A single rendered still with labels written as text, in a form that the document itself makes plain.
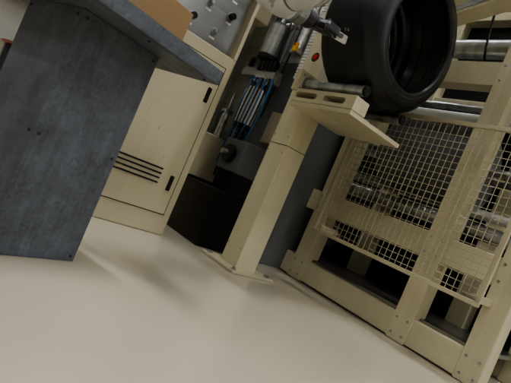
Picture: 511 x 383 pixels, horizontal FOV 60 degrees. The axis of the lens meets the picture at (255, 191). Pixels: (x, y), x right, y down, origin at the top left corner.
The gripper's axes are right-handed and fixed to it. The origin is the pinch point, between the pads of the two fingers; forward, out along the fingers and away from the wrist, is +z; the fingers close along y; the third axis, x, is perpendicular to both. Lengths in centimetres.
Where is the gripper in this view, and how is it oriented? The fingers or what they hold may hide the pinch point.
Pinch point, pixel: (340, 36)
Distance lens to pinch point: 182.3
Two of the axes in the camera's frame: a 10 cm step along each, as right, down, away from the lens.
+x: -3.0, 9.5, 0.9
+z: 7.5, 1.8, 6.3
